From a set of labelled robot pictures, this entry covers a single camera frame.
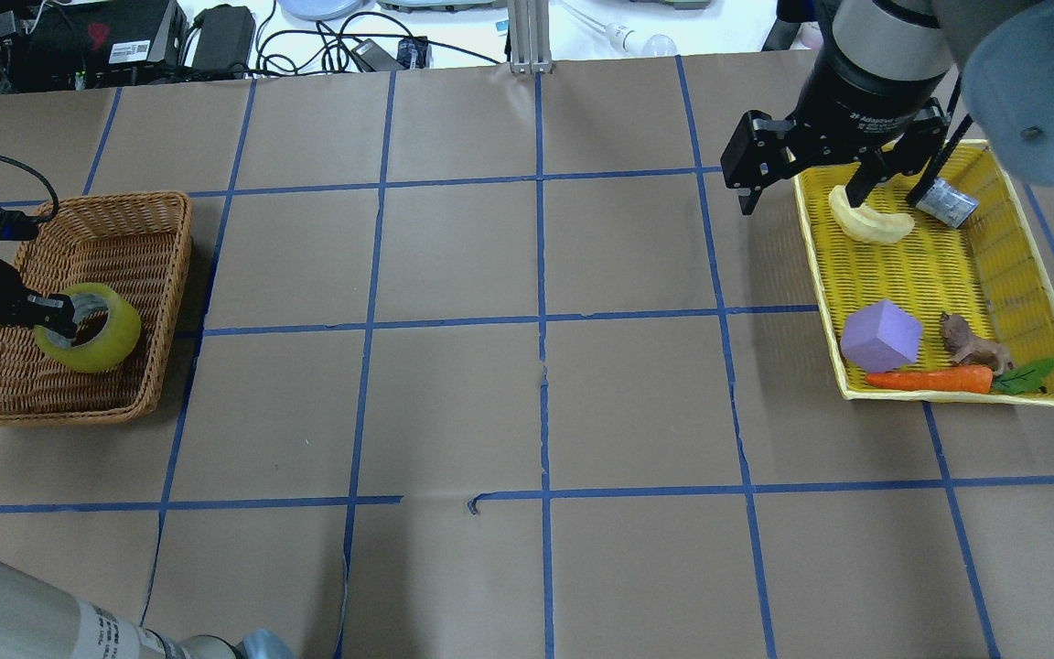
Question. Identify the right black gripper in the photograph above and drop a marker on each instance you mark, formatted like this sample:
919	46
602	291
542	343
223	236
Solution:
859	98

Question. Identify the yellow tape roll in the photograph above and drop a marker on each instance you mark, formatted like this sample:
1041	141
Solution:
109	329

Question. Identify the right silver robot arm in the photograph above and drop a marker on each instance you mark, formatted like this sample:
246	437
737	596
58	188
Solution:
998	57

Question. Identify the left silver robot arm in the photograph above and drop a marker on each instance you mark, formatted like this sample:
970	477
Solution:
40	621

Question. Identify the pale toy croissant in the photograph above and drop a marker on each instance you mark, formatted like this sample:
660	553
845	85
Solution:
867	225

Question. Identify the brown wicker basket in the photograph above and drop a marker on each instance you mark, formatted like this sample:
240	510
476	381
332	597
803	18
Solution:
139	244

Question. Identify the small black labelled can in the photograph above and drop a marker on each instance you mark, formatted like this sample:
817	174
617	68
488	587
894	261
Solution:
945	203

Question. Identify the purple foam block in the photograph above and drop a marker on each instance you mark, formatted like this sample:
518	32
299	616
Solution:
881	338

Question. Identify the yellow woven tray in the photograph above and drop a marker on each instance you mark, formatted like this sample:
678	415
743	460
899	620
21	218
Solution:
990	271

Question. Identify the brown toy figurine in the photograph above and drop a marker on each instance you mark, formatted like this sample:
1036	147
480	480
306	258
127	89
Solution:
967	347

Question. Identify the white light bulb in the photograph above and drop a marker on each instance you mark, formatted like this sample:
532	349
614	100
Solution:
633	42

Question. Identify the orange toy carrot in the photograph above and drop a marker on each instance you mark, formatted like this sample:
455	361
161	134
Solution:
967	378

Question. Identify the black computer box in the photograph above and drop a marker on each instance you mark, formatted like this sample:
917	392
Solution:
99	45

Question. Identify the black power adapter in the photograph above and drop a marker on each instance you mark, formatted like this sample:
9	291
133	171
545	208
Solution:
223	45

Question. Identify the aluminium frame post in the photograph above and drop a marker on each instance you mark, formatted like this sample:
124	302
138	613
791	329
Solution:
530	37

